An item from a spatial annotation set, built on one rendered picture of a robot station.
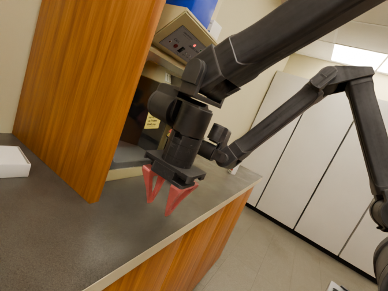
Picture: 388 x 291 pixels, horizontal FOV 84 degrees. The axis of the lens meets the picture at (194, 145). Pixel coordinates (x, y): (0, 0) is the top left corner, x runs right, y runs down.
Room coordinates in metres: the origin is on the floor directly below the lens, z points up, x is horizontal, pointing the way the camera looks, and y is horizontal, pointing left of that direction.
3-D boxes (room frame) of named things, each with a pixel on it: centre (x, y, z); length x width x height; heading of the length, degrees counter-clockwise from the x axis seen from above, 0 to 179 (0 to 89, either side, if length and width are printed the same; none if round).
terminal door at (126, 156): (0.78, 0.17, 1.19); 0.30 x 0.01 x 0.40; 154
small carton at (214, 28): (0.82, 0.10, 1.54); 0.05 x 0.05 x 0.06; 54
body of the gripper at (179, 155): (0.38, 0.02, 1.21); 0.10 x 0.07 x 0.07; 64
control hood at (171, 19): (0.76, 0.13, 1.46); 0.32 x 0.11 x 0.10; 154
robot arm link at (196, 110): (0.38, 0.02, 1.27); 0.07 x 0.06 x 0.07; 53
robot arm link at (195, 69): (0.40, 0.05, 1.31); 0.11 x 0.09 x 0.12; 53
